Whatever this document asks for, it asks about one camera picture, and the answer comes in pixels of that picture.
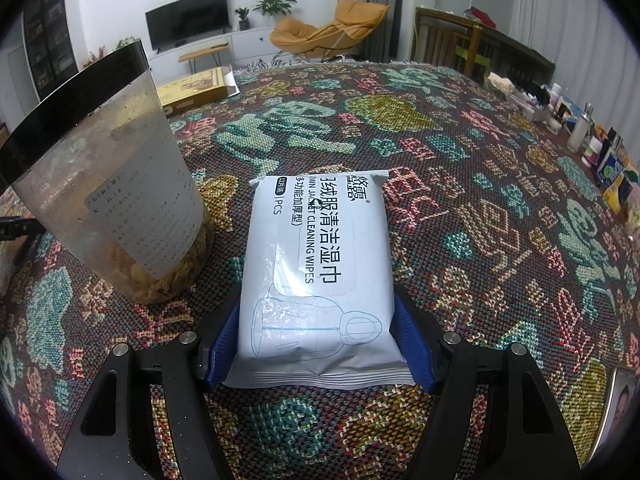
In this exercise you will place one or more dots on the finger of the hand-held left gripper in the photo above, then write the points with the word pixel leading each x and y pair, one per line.
pixel 20 227

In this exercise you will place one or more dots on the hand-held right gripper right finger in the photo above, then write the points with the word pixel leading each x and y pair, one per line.
pixel 415 340

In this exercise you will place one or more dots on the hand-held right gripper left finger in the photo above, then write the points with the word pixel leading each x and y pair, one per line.
pixel 222 340

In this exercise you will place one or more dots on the white wipes packet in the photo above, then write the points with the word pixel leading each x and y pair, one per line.
pixel 315 270

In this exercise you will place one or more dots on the clear jar with black lid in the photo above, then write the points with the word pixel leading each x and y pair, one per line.
pixel 110 185

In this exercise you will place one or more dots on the printed woven blanket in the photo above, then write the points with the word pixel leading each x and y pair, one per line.
pixel 450 210

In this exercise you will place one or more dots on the black display cabinet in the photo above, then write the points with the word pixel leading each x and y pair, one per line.
pixel 50 35

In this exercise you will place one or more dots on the yellow flat box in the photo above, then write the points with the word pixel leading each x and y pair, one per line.
pixel 195 90

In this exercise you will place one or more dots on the wooden coffee table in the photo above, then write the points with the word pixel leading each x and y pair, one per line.
pixel 205 52

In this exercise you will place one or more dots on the row of bottles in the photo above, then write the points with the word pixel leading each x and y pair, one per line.
pixel 585 135

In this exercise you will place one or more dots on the black television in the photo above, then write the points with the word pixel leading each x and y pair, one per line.
pixel 187 17

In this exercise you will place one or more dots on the yellow-green chair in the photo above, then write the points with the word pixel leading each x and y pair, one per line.
pixel 472 60

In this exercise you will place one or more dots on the white television cabinet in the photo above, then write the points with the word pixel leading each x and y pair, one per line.
pixel 250 42

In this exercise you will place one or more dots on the small plant in black pot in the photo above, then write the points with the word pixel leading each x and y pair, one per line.
pixel 242 19

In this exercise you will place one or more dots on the dark wooden bench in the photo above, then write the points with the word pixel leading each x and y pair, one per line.
pixel 510 50

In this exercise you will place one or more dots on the orange lounge chair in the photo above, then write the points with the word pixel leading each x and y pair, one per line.
pixel 320 30

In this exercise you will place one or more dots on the grey curtain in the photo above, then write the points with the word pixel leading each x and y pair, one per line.
pixel 400 10

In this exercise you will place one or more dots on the red cloth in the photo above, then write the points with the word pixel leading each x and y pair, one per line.
pixel 480 16

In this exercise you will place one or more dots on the large leafy potted plant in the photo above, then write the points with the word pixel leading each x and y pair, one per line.
pixel 272 5

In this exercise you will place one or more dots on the white curtain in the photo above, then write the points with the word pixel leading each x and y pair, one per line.
pixel 565 25

